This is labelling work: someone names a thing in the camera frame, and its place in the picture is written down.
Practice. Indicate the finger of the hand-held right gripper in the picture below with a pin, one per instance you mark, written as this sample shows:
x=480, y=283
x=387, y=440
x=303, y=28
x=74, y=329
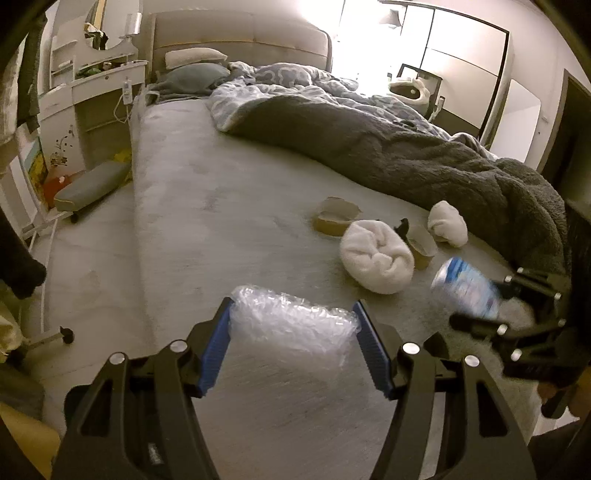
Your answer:
x=538, y=282
x=480, y=326

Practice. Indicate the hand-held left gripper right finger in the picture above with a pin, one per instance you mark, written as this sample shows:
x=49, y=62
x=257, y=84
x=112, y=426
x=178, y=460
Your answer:
x=373, y=355

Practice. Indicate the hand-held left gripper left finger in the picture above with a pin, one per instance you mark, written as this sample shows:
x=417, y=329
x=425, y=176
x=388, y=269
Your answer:
x=215, y=353

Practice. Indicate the plastic bottle with blue label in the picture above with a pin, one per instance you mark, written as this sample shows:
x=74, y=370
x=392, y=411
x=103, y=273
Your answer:
x=461, y=282

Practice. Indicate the clear bubble wrap sheet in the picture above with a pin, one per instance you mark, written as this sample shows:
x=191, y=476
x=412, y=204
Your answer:
x=286, y=323

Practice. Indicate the large white sock ball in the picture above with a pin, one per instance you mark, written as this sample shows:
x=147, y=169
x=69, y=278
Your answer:
x=376, y=258

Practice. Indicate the person's right hand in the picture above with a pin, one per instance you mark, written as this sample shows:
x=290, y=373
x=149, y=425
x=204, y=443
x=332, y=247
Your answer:
x=581, y=402

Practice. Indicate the small white rolled sock ball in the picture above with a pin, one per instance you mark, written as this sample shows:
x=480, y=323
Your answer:
x=448, y=224

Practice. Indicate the brown cardboard tape roll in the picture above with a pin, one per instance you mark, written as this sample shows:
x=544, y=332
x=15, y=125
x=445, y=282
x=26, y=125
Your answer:
x=323, y=225

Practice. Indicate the grey bed mattress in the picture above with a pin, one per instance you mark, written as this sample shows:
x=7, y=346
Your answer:
x=207, y=207

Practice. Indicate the dark brown door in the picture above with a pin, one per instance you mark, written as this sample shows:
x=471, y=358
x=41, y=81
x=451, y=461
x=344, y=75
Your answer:
x=570, y=124

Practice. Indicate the white clothes rack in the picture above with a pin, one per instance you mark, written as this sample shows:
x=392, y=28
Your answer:
x=44, y=295

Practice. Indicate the grey fluffy blanket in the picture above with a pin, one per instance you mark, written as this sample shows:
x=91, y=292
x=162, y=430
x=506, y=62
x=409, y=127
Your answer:
x=392, y=152

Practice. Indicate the cream garment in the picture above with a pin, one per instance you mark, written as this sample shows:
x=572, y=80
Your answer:
x=11, y=327

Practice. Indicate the grey padded stool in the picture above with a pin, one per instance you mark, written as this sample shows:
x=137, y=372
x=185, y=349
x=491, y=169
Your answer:
x=90, y=184

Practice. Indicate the black fluffy garment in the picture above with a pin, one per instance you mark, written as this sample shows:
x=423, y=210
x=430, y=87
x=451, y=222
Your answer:
x=18, y=263

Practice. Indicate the black chair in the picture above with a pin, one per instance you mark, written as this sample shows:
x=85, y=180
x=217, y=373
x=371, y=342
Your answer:
x=436, y=85

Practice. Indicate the white plush pet bed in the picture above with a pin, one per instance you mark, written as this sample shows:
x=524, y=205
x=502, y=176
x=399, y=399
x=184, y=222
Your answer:
x=408, y=92

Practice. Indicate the orange box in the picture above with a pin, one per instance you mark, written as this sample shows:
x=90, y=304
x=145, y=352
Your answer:
x=57, y=184

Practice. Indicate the colourful picture canvas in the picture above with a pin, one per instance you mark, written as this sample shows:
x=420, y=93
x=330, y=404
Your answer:
x=34, y=166

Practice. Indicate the white vanity desk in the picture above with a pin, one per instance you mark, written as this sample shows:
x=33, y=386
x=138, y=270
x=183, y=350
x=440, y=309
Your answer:
x=92, y=122

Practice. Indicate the grey pillow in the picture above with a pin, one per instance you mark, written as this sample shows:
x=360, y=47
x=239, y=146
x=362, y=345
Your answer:
x=189, y=78

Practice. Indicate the patterned blue-grey duvet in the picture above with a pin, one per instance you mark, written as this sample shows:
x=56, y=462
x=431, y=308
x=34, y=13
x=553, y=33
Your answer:
x=295, y=87

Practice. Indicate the white pillow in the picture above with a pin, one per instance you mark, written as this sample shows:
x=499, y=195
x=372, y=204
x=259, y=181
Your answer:
x=194, y=57

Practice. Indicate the beige upholstered headboard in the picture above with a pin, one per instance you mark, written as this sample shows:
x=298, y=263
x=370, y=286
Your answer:
x=240, y=34

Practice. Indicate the dark green vest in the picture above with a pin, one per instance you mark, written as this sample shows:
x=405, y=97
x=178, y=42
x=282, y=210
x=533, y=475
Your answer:
x=30, y=78

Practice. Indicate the white table lamp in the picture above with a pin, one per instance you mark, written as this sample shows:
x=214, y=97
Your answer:
x=134, y=24

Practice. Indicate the round vanity mirror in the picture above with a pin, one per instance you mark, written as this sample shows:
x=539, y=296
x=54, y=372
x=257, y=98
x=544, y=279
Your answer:
x=117, y=23

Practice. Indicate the white wardrobe with dark frame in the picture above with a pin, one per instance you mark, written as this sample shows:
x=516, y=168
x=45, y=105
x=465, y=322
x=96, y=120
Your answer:
x=461, y=50

